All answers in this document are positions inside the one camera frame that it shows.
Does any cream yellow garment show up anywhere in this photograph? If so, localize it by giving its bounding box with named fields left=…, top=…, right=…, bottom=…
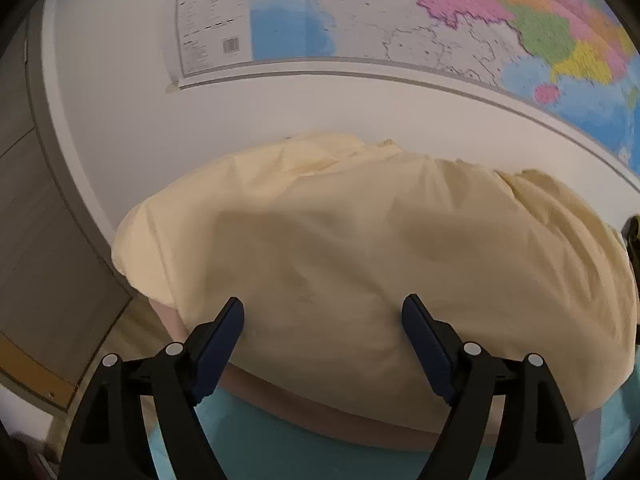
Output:
left=112, top=133, right=639, bottom=433

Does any pink folded garment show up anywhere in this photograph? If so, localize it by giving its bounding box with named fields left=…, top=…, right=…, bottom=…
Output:
left=148, top=299, right=504, bottom=453

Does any teal grey patterned bedsheet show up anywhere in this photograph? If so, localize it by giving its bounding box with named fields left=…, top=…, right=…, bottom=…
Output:
left=144, top=383, right=637, bottom=480

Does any grey wooden wardrobe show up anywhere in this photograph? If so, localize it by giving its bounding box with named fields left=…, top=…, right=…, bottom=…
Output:
left=1, top=24, right=130, bottom=413

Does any colourful wall map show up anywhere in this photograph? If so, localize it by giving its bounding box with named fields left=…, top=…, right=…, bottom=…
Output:
left=162, top=0, right=639, bottom=169

